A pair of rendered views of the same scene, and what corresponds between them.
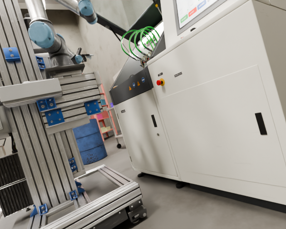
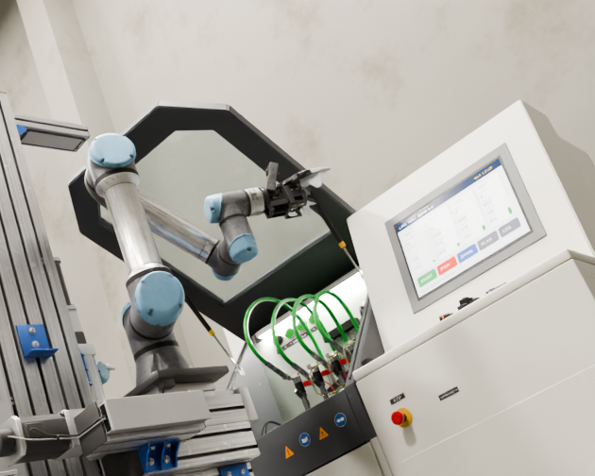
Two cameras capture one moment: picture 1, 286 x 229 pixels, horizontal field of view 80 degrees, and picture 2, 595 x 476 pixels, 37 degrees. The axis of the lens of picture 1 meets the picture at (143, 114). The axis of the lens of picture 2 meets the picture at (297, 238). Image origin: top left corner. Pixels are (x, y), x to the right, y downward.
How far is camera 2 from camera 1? 1.35 m
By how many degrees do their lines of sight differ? 34
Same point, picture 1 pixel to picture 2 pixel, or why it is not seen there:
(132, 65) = not seen: hidden behind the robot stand
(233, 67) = (569, 367)
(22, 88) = (145, 406)
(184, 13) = (425, 267)
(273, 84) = not seen: outside the picture
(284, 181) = not seen: outside the picture
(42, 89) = (179, 411)
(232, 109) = (584, 450)
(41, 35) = (165, 297)
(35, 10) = (146, 249)
